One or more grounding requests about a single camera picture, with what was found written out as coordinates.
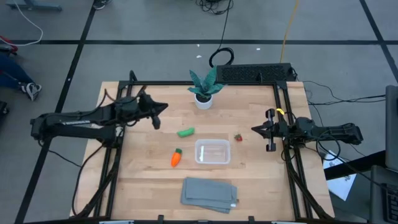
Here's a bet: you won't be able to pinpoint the folded grey cloth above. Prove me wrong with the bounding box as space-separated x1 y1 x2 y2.
180 177 239 215

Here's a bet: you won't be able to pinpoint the grey desk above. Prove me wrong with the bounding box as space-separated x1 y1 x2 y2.
369 164 398 224

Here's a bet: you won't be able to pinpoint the grey cabinet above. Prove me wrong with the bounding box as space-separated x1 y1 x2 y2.
385 85 398 172

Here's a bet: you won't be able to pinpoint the person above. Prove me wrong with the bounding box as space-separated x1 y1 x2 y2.
0 54 42 102

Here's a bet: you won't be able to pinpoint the black coiled cable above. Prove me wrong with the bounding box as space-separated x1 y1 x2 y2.
208 0 234 68

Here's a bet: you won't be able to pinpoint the thin black cables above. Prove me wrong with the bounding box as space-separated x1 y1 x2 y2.
303 80 387 106

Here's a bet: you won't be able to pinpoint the green plant in white pot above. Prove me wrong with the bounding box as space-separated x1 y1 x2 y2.
187 65 225 110

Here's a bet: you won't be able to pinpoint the white paper sheets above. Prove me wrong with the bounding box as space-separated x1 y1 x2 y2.
323 149 357 202

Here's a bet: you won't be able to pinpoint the green toy cucumber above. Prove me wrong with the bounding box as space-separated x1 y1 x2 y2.
177 127 196 138

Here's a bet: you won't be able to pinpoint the yellow cable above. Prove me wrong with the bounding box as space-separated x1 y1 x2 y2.
279 0 300 63

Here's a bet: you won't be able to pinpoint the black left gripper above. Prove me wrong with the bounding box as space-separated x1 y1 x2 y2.
136 92 169 131

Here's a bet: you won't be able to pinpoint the black perforated electronics box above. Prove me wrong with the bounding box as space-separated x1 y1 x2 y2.
216 63 296 84

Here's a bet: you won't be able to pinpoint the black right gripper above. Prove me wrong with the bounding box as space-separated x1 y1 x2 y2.
251 108 289 152

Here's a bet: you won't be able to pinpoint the red strap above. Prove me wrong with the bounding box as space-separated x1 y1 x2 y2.
0 35 19 54

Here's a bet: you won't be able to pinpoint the clear plastic tupperware container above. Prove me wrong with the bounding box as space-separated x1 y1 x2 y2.
194 138 231 165

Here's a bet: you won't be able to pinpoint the white cable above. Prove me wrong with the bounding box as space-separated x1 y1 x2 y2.
9 0 44 47

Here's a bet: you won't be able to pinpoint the person's shoe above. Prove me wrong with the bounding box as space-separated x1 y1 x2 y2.
92 0 110 11

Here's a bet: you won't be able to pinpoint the black cable bundle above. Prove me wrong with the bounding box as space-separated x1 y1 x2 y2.
195 0 234 16

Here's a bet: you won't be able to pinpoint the black keyboard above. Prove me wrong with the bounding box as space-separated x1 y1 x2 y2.
381 182 398 223

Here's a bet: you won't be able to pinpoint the orange toy carrot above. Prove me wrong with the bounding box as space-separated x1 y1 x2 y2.
170 147 183 168

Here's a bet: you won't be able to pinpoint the black floor bar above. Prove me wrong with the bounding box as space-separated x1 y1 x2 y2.
325 150 386 181

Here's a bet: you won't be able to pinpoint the grey table foot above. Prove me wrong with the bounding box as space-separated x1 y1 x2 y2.
5 0 63 12

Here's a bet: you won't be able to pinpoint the black metal table frame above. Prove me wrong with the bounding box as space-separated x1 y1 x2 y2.
70 70 335 224

